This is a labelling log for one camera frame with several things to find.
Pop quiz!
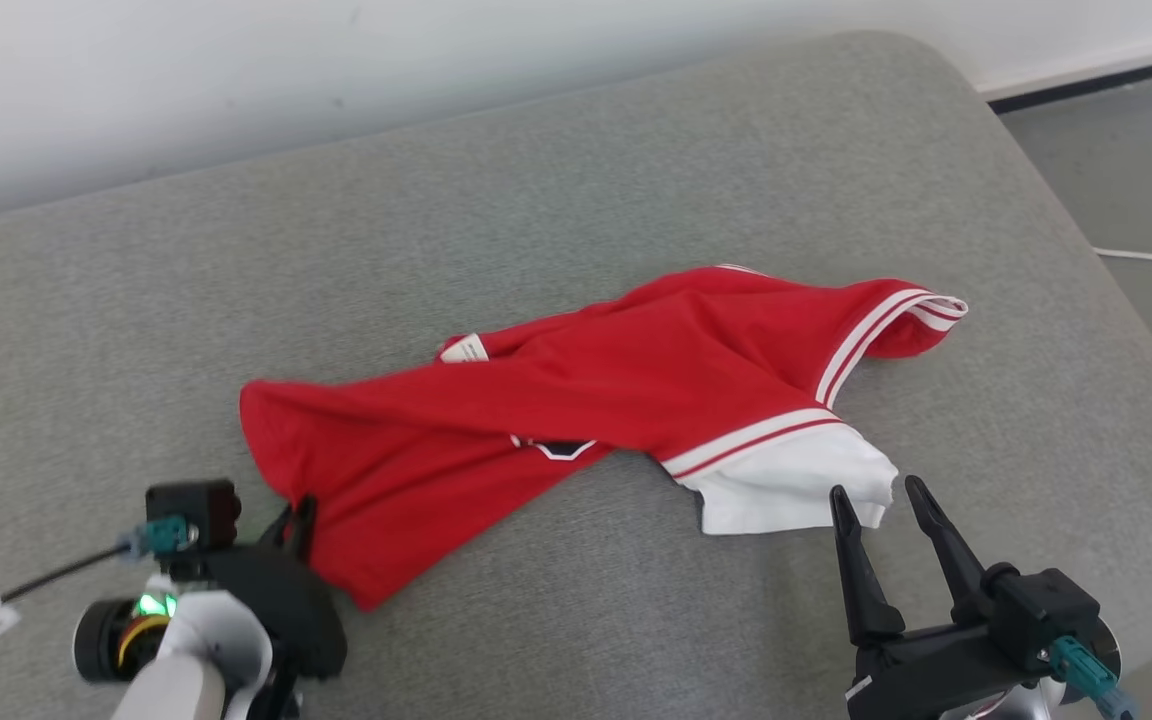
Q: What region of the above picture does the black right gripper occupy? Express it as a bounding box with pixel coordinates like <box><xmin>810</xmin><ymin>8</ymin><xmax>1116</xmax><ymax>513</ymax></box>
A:
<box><xmin>828</xmin><ymin>474</ymin><xmax>1065</xmax><ymax>720</ymax></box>

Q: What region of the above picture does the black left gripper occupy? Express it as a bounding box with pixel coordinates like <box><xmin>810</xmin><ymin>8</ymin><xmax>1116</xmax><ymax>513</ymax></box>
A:
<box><xmin>201</xmin><ymin>494</ymin><xmax>350</xmax><ymax>683</ymax></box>

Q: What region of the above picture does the red white basketball jersey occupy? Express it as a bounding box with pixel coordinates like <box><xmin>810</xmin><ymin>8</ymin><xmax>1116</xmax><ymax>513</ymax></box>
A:
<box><xmin>239</xmin><ymin>264</ymin><xmax>969</xmax><ymax>613</ymax></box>

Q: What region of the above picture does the grey fabric sofa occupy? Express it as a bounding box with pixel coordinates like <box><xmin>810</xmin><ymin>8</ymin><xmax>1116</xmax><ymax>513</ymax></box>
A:
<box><xmin>0</xmin><ymin>30</ymin><xmax>1152</xmax><ymax>720</ymax></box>

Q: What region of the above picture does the white baseboard with dark strip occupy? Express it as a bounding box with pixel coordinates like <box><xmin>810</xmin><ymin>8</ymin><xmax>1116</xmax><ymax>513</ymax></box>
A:
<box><xmin>976</xmin><ymin>30</ymin><xmax>1152</xmax><ymax>113</ymax></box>

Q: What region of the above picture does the black left camera cable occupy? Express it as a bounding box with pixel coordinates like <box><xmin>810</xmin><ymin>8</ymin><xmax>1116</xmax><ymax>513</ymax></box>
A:
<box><xmin>0</xmin><ymin>516</ymin><xmax>199</xmax><ymax>646</ymax></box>

